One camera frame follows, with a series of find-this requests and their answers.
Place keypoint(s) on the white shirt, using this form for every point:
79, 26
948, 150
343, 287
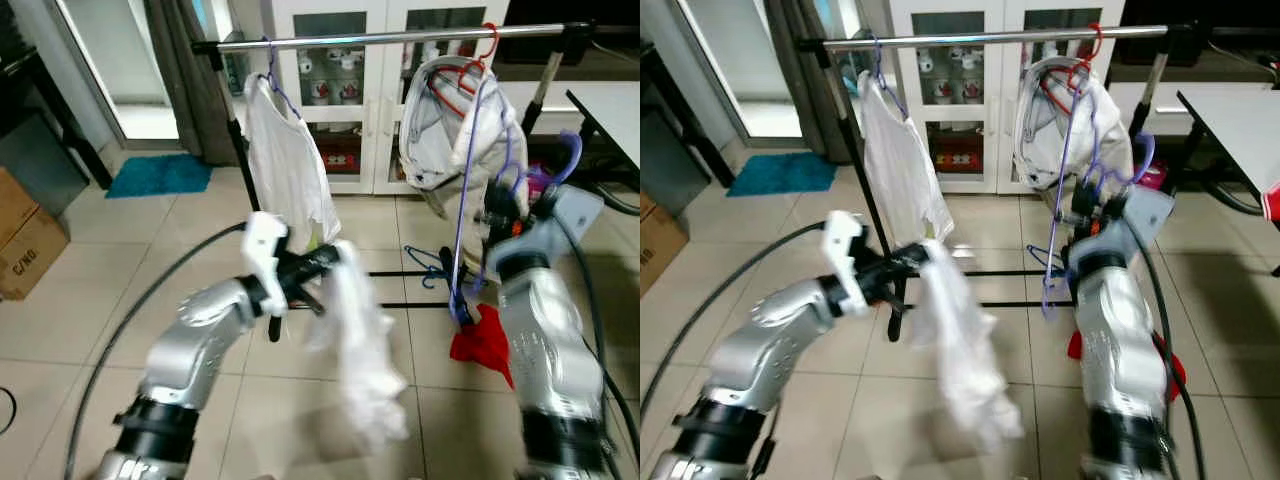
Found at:
355, 340
905, 170
290, 170
965, 350

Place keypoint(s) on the white table black legs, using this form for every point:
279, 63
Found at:
1240, 130
615, 110

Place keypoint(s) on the grey framed glass door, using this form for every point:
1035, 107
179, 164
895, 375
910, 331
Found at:
740, 60
110, 60

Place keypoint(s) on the red white striped cloth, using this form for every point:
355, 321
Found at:
1272, 200

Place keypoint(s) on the brown cardboard box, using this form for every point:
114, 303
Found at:
35, 255
660, 250

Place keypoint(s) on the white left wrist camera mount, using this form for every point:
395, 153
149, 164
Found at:
262, 250
845, 250

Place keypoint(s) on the white hooded garment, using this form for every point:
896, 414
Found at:
490, 140
1035, 150

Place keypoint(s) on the magenta plastic item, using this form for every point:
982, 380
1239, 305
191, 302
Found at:
1155, 178
538, 180

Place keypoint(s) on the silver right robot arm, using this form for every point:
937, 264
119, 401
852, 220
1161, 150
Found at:
550, 350
1120, 350

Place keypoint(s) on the white glass door cabinet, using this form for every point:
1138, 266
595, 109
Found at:
385, 120
1000, 130

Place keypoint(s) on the grey curtain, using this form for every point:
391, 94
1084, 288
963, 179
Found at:
185, 90
805, 90

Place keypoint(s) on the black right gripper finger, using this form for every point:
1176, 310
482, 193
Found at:
544, 200
501, 200
1083, 198
1113, 200

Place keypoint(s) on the teal floor mat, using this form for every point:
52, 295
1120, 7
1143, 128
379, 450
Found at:
160, 175
785, 175

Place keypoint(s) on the chrome black clothes rack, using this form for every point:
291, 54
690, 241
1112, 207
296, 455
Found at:
380, 38
1000, 37

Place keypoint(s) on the black screen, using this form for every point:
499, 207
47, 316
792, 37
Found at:
1240, 20
615, 20

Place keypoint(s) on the black desk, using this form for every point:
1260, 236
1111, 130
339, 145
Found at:
30, 65
665, 85

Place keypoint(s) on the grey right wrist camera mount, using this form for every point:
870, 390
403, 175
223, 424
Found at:
1135, 220
560, 225

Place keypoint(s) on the red hanger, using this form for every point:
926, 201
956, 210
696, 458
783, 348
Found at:
472, 68
1078, 70

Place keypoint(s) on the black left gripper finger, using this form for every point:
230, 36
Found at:
320, 262
896, 298
312, 298
908, 262

